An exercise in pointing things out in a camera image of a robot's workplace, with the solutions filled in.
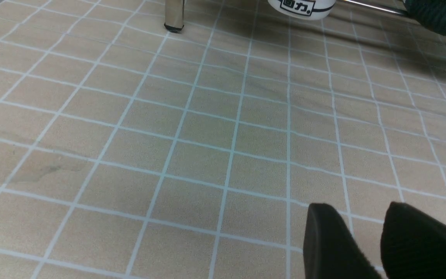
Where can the steel shoe rack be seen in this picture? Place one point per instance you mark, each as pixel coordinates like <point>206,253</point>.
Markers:
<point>174,12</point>

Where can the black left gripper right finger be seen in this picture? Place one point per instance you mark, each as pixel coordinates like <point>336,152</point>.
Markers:
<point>413,244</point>

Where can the black canvas sneaker with laces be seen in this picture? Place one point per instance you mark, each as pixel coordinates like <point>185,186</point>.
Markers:
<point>307,10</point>

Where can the black knit shoe left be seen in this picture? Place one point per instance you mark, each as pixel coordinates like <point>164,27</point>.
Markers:
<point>430,14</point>

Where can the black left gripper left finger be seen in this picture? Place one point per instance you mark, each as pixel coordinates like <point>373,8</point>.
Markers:
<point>329,249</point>

